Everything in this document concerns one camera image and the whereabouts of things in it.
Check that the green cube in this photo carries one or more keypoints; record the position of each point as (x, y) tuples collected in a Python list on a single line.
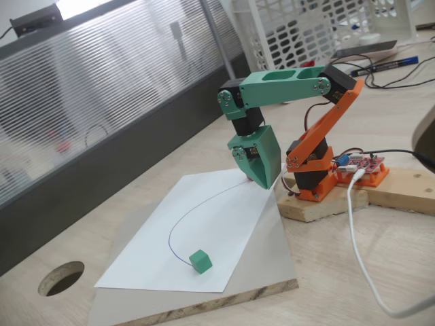
[(200, 262)]

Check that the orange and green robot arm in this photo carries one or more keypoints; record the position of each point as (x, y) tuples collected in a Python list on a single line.
[(289, 88)]

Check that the white paper sheet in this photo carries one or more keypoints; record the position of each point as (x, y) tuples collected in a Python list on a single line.
[(210, 220)]

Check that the wooden base block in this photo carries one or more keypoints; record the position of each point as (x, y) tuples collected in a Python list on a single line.
[(323, 210)]

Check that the grey chipboard panel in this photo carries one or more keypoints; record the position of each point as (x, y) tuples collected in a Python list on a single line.
[(268, 258)]

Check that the red plastic clip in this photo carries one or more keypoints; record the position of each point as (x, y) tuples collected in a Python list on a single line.
[(310, 63)]

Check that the red controller circuit board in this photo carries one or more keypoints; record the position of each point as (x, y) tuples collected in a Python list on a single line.
[(368, 163)]

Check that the orange circuit board holder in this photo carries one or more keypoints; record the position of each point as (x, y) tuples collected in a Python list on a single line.
[(377, 178)]

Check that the white plastic basket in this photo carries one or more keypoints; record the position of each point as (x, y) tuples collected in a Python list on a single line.
[(306, 34)]

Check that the wooden base plank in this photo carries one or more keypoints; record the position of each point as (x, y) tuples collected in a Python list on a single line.
[(401, 193)]

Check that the dark flat smartphone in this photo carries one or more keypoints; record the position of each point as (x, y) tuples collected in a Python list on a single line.
[(363, 49)]

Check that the blue marker pen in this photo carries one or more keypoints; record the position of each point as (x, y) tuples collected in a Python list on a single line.
[(384, 66)]

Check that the ribbed glass desk partition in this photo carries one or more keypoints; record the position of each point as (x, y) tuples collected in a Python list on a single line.
[(102, 102)]

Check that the grey rounded object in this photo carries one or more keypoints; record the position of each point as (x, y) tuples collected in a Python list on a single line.
[(426, 125)]

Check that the black box device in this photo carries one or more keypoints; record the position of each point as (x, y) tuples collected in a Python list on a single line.
[(35, 18)]

